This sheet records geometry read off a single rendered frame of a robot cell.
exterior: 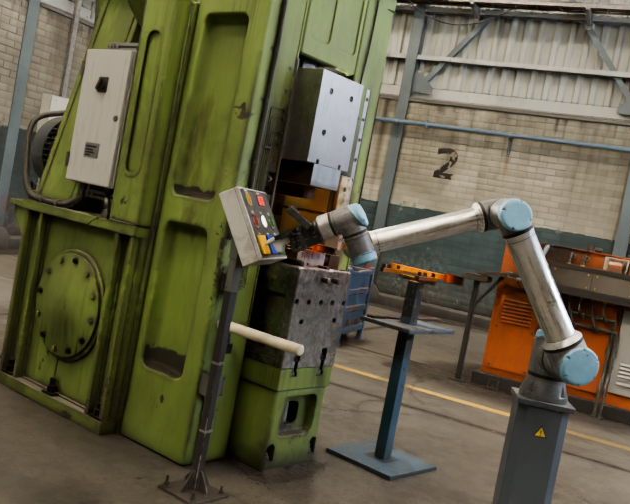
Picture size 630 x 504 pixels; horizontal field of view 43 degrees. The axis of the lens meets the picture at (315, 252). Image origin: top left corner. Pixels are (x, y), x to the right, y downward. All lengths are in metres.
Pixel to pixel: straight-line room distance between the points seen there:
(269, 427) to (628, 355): 3.72
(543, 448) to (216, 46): 2.17
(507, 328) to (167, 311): 3.73
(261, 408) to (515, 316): 3.55
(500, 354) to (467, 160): 4.84
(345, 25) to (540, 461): 2.08
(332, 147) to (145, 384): 1.34
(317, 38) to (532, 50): 7.91
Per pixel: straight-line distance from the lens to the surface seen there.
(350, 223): 2.79
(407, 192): 11.32
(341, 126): 3.57
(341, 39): 3.78
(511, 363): 6.74
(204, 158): 3.53
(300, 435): 3.71
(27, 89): 10.20
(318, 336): 3.59
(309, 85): 3.48
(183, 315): 3.54
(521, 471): 3.29
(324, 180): 3.51
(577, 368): 3.07
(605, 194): 10.72
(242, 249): 2.86
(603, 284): 6.45
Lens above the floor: 1.17
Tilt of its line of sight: 3 degrees down
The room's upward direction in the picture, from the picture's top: 11 degrees clockwise
